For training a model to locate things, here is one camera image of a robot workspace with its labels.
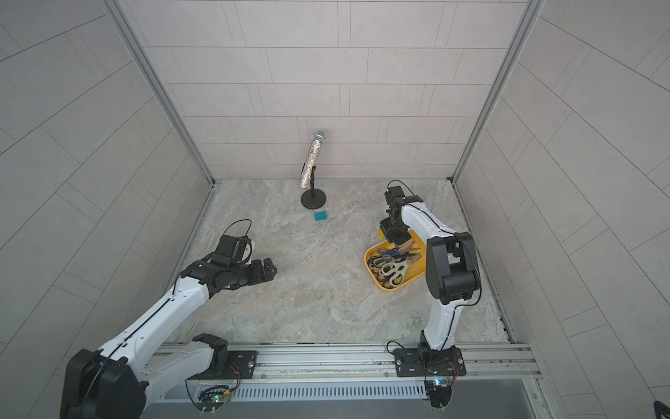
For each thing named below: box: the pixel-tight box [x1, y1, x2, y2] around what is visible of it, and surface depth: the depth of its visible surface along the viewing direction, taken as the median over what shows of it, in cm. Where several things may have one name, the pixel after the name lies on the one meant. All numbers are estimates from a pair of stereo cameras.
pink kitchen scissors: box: [397, 240, 421, 254], surface depth 93 cm
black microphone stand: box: [300, 164, 327, 210], surface depth 111 cm
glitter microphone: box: [298, 129, 327, 190], surface depth 96 cm
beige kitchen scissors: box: [378, 254, 423, 288], surface depth 87 cm
